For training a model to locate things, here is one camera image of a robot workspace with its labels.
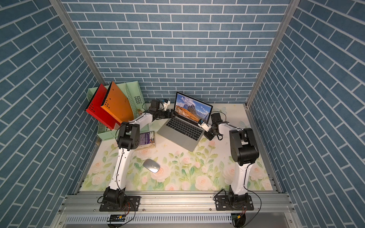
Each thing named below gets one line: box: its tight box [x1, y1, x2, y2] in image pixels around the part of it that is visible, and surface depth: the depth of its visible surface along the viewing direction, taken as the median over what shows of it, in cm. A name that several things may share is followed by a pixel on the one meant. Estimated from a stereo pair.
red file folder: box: [85, 83, 122, 130], surface depth 84 cm
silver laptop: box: [156, 91, 214, 152], surface depth 104 cm
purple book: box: [138, 130, 156, 149], surface depth 98 cm
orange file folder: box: [100, 81, 135, 123], surface depth 92 cm
